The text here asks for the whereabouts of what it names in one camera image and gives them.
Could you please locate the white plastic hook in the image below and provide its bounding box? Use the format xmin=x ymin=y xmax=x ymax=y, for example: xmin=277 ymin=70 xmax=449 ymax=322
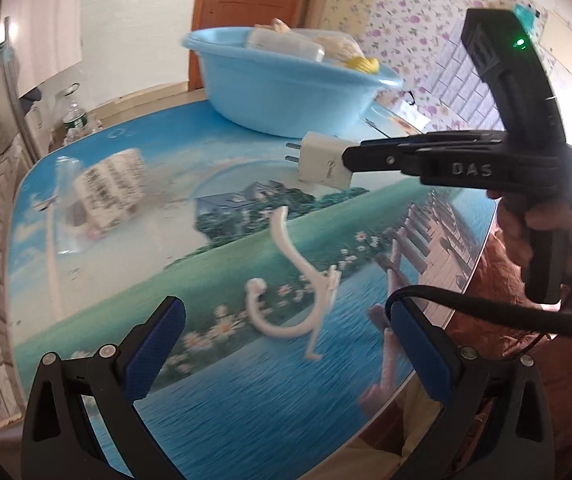
xmin=245 ymin=206 xmax=343 ymax=362

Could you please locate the person's orange clothing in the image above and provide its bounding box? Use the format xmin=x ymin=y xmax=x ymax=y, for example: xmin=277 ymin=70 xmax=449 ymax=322
xmin=361 ymin=240 xmax=572 ymax=480

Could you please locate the teal plastic packet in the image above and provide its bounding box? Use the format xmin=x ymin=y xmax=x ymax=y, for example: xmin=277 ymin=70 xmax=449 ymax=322
xmin=513 ymin=3 xmax=540 ymax=37

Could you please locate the person's right hand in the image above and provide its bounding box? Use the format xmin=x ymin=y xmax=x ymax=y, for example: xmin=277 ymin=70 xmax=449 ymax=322
xmin=487 ymin=192 xmax=572 ymax=286

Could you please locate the scenery print desktop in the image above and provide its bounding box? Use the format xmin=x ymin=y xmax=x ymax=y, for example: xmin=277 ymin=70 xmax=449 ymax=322
xmin=6 ymin=95 xmax=501 ymax=480

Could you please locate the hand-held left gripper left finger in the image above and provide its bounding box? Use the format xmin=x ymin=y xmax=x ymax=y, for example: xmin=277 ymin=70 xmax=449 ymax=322
xmin=20 ymin=296 xmax=187 ymax=480

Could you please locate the large clear plastic container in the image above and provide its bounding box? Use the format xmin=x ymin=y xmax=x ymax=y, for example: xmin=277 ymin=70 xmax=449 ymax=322
xmin=245 ymin=26 xmax=327 ymax=64

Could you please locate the white charger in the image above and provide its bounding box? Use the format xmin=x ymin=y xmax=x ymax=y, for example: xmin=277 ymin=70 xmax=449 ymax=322
xmin=285 ymin=131 xmax=353 ymax=192

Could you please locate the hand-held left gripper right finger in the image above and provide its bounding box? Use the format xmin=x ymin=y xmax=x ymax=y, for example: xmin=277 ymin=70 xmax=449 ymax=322
xmin=390 ymin=298 xmax=557 ymax=480

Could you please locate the metal rack pole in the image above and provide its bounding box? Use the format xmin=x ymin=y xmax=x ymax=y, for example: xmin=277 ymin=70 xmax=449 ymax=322
xmin=2 ymin=16 xmax=37 ymax=162

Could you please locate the black cable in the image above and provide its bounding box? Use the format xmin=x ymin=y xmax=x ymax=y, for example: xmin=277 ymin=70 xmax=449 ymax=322
xmin=385 ymin=284 xmax=572 ymax=342

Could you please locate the blue plastic basin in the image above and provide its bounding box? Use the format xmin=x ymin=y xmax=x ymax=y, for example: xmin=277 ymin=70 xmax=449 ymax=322
xmin=181 ymin=26 xmax=405 ymax=139

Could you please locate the brown wooden door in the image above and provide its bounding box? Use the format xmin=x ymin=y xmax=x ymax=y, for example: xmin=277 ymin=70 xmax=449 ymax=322
xmin=192 ymin=0 xmax=317 ymax=92

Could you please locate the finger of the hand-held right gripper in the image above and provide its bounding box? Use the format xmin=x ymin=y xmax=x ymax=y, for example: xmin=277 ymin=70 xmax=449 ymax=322
xmin=361 ymin=130 xmax=507 ymax=149
xmin=342 ymin=142 xmax=419 ymax=176

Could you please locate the water bottle green label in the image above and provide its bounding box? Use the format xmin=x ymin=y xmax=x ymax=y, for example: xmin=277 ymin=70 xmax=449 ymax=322
xmin=62 ymin=84 xmax=100 ymax=147

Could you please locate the labelled clear plastic bag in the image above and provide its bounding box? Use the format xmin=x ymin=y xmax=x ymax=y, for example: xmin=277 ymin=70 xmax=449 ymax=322
xmin=54 ymin=146 xmax=147 ymax=257

